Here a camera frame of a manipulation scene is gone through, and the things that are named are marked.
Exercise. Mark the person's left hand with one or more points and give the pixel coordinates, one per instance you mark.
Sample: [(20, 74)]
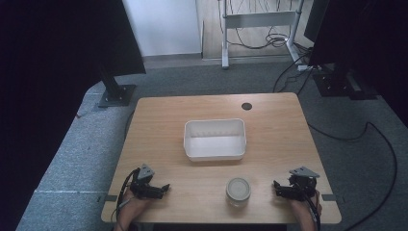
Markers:
[(134, 205)]

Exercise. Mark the black metal stand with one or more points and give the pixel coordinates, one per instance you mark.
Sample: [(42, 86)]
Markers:
[(115, 93)]

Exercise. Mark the white plastic bin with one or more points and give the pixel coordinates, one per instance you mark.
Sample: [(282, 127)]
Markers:
[(214, 146)]

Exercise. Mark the white metal desk frame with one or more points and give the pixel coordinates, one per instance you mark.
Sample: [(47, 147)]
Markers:
[(256, 19)]

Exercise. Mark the glass jar with lid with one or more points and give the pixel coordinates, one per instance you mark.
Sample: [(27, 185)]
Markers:
[(238, 190)]

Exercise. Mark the grey tape piece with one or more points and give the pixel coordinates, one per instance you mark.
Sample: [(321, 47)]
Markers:
[(328, 197), (111, 198)]

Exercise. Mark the black curtain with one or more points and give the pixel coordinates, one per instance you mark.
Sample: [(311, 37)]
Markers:
[(369, 38), (48, 80)]

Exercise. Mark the black metal stand base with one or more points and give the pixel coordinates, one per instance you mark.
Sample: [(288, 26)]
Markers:
[(343, 85)]

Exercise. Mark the black table grommet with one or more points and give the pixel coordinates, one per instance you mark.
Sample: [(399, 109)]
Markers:
[(246, 106)]

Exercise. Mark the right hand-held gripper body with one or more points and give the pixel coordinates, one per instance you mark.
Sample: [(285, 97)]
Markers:
[(303, 184)]

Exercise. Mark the white board panel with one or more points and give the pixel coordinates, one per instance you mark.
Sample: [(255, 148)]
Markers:
[(163, 25)]

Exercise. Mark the person's right hand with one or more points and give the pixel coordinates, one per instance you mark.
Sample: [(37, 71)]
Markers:
[(304, 208)]

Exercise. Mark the white power strip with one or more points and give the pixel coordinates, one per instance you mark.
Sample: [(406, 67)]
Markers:
[(307, 67)]

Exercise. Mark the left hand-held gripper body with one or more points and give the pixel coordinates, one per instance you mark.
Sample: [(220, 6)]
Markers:
[(143, 183)]

